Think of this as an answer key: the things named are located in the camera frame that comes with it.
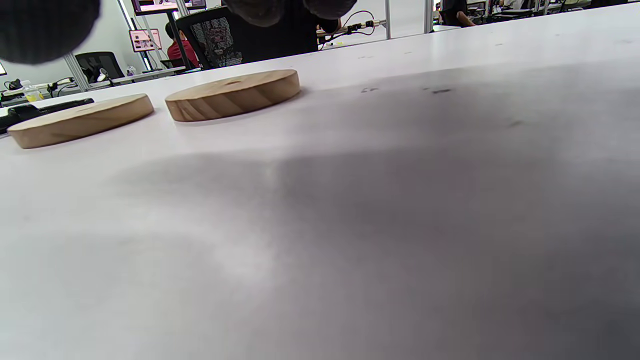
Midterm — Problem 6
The black metal clamp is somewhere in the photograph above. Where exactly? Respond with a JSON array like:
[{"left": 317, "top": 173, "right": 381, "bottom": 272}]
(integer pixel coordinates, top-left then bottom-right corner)
[{"left": 0, "top": 98, "right": 95, "bottom": 135}]

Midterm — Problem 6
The round wooden disc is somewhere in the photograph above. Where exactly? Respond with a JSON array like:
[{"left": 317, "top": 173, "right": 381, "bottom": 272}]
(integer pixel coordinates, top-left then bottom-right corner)
[
  {"left": 7, "top": 93, "right": 155, "bottom": 150},
  {"left": 165, "top": 69, "right": 301, "bottom": 123}
]

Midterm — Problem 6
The person's right hand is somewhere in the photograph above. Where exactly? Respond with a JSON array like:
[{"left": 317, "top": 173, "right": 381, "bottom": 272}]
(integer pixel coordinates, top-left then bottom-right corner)
[{"left": 0, "top": 0, "right": 358, "bottom": 66}]

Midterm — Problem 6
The black mesh office chair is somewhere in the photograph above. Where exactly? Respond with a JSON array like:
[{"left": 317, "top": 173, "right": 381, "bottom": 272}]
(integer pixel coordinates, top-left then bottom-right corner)
[{"left": 175, "top": 6, "right": 341, "bottom": 71}]

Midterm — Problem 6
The computer monitor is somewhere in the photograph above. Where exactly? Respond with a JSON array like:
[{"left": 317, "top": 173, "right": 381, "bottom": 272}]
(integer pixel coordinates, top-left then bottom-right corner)
[
  {"left": 129, "top": 28, "right": 162, "bottom": 53},
  {"left": 131, "top": 0, "right": 178, "bottom": 16}
]

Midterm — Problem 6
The looped dark cable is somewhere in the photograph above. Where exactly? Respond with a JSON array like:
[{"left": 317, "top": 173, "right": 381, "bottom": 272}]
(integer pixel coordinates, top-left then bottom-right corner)
[{"left": 317, "top": 10, "right": 387, "bottom": 50}]

